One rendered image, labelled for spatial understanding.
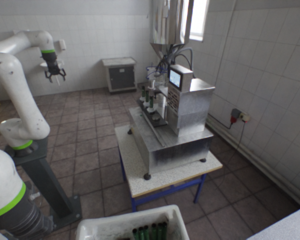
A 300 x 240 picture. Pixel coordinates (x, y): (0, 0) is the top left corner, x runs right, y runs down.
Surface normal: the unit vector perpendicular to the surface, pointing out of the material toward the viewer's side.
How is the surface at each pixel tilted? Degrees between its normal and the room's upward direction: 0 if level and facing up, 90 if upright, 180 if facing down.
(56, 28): 90
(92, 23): 90
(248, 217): 0
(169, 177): 0
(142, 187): 0
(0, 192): 101
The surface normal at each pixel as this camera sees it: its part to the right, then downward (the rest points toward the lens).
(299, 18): -0.94, 0.18
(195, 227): 0.00, -0.83
